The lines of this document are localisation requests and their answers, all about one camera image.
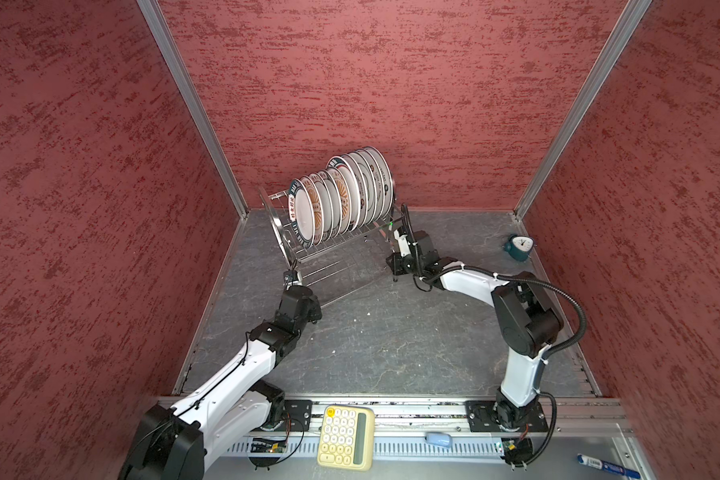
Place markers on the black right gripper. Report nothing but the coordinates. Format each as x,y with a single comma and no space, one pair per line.
397,264

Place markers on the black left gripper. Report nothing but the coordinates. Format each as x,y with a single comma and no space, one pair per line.
315,311

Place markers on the stainless steel dish rack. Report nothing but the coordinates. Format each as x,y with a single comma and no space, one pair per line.
338,267

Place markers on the green rimmed white plate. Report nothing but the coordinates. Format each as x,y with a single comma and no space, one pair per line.
301,213

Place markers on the orange patterned plate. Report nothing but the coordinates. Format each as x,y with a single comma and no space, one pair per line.
314,188

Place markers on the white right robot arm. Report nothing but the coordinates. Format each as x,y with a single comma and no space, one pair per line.
523,306

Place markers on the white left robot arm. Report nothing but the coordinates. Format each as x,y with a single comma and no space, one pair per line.
182,441

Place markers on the white plate in rack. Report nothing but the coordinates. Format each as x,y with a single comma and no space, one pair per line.
339,190

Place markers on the green white alarm clock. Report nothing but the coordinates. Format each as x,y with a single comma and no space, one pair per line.
519,247

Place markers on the red green rimmed plate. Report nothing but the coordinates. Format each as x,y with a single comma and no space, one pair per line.
350,171

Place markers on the yellow calculator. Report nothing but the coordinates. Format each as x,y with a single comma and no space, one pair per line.
347,438

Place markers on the left circuit board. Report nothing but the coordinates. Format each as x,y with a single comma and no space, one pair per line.
269,446

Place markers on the circuit board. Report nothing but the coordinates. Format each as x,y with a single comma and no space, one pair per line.
269,446
507,445

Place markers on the right circuit board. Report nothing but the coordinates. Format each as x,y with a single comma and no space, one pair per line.
507,445

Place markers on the blue white marker pen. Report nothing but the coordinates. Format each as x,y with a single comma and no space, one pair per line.
608,467

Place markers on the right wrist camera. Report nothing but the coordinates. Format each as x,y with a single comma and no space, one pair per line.
402,242

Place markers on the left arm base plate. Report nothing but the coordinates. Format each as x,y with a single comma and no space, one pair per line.
291,415

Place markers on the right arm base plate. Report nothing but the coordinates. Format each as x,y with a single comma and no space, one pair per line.
504,417

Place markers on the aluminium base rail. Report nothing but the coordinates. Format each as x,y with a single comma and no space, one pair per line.
435,428

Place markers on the aluminium corner post right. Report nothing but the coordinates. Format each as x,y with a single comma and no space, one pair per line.
622,32

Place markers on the aluminium corner post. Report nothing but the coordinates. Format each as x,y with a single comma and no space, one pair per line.
622,32
166,43

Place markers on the aluminium corner post left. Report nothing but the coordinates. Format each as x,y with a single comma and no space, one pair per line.
166,43

